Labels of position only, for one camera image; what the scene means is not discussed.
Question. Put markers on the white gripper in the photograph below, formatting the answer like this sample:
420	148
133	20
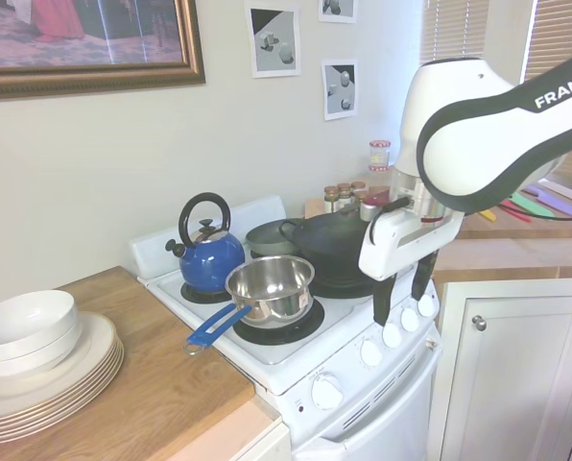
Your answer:
387	249

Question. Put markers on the white burner knob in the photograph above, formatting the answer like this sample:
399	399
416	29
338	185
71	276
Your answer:
392	337
426	306
409	319
371	354

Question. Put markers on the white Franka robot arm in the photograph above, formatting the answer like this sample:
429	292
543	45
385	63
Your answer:
459	144

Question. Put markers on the white electric stove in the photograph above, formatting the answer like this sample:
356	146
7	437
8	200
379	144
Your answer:
315	348

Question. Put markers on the dark round pan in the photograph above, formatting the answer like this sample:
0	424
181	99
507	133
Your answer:
343	291

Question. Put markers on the silver cabinet knob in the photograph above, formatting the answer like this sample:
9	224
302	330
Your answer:
479	322

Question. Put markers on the black wok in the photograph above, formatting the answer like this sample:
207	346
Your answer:
329	240

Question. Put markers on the spice jar brown lid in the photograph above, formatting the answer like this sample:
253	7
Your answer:
331	199
359	186
360	198
344	194

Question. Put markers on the yellow knife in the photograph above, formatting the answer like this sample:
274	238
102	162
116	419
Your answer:
487	216

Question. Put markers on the wooden cutting board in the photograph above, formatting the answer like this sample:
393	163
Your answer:
315	209

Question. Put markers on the glass jar red checkered lid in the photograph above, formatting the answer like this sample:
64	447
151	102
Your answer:
379	168
379	153

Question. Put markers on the black coil burner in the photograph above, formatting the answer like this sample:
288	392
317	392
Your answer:
195	297
286	334

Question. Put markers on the large white oven knob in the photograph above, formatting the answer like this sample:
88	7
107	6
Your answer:
326	391

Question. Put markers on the red knife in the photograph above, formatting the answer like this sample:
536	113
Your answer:
516	212

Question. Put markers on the white panelled cabinet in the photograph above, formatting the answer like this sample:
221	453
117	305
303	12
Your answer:
516	374

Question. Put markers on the grey frying pan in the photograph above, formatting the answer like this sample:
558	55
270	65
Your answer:
267	240

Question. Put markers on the green knife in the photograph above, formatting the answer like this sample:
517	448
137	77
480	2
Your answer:
533	204

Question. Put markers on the cream base cabinet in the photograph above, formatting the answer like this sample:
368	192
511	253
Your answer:
267	442

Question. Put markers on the medium grey paper print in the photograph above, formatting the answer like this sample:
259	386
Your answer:
340	91

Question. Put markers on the large grey paper print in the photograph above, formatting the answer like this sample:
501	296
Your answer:
274	43

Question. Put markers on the small grey paper print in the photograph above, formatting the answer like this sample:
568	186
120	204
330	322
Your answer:
338	9

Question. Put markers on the wide wooden window blind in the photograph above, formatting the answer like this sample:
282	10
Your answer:
559	33

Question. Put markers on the white plate gold rim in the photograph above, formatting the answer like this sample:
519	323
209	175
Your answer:
27	408
27	425
27	419
27	414
96	346

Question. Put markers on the white bowl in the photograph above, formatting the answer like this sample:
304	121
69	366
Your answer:
22	317
36	362
36	346

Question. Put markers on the gold framed painting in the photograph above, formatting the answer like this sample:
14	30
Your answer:
75	29

